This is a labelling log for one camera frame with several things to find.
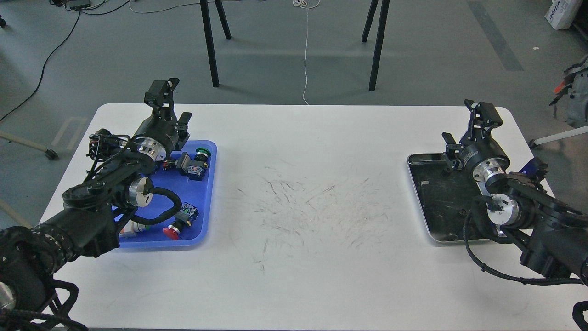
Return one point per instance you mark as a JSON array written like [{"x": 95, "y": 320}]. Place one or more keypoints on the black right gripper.
[{"x": 479, "y": 154}]

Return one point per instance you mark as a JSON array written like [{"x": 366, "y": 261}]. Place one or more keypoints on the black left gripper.
[{"x": 162, "y": 133}]

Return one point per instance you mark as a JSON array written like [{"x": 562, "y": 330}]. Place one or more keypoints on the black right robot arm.
[{"x": 514, "y": 208}]

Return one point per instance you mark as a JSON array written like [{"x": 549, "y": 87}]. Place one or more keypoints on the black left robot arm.
[{"x": 116, "y": 190}]

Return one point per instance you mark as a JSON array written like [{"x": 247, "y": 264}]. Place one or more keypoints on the silver metal tray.
[{"x": 445, "y": 196}]

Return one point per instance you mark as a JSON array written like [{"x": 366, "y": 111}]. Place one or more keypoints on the blue plastic tray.
[{"x": 194, "y": 192}]

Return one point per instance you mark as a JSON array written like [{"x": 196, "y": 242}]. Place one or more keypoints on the red mushroom push button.
[{"x": 183, "y": 219}]

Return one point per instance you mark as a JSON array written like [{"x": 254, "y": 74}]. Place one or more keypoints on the grey backpack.
[{"x": 574, "y": 89}]

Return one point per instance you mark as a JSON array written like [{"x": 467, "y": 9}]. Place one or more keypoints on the orange green push button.
[{"x": 132, "y": 229}]

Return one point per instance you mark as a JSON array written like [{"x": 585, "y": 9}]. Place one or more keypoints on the beige chair leg with caster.
[{"x": 49, "y": 153}]

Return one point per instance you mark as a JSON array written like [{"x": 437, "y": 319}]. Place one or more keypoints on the black table legs right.
[{"x": 379, "y": 43}]

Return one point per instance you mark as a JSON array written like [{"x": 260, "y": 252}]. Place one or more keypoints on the green push button switch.
[{"x": 194, "y": 168}]

